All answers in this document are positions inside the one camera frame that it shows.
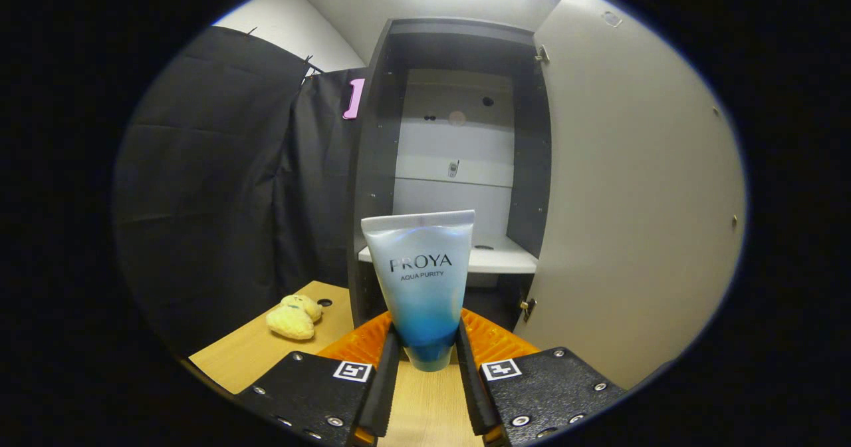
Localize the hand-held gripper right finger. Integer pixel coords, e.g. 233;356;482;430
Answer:
455;308;627;447

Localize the grey cabinet door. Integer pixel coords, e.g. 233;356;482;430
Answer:
512;0;747;392

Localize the blue and white tube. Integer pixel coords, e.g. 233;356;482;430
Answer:
360;209;477;373

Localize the dark grey cabinet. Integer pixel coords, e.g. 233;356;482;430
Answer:
345;17;554;331

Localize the black backdrop cloth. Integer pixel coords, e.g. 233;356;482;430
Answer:
113;25;368;359

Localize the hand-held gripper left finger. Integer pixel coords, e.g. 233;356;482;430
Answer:
236;311;401;447

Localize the yellow plush toy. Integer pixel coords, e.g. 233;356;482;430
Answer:
266;294;324;341

